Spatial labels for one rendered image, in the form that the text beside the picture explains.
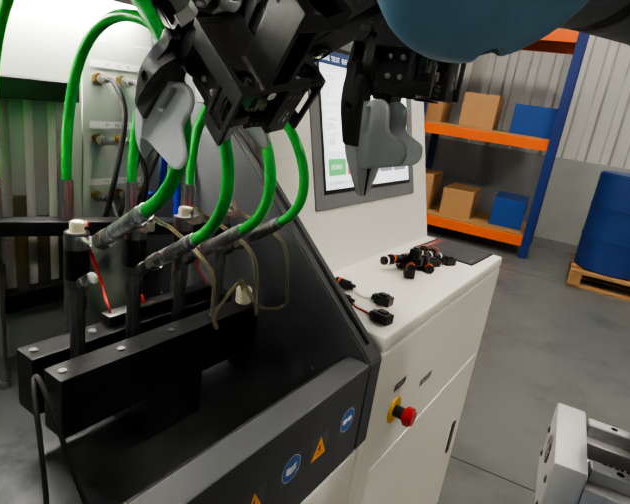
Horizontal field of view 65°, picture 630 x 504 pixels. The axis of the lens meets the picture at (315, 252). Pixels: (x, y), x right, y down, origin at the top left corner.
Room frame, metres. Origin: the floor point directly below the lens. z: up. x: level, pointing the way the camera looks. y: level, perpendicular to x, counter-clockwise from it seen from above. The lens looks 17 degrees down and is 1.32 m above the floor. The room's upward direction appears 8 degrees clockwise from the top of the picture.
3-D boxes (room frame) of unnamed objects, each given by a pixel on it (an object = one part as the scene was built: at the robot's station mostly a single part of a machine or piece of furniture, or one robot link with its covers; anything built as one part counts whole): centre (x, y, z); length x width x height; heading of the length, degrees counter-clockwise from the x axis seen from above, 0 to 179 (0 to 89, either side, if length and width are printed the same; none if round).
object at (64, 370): (0.65, 0.21, 0.91); 0.34 x 0.10 x 0.15; 148
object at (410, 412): (0.78, -0.20, 0.80); 0.05 x 0.04 x 0.05; 148
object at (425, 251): (1.09, -0.24, 1.01); 0.23 x 0.11 x 0.06; 148
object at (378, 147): (0.47, -0.04, 1.28); 0.06 x 0.03 x 0.09; 58
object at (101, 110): (0.89, 0.37, 1.20); 0.13 x 0.03 x 0.31; 148
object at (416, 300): (1.06, -0.22, 0.96); 0.70 x 0.22 x 0.03; 148
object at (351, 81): (0.47, -0.02, 1.33); 0.05 x 0.02 x 0.09; 148
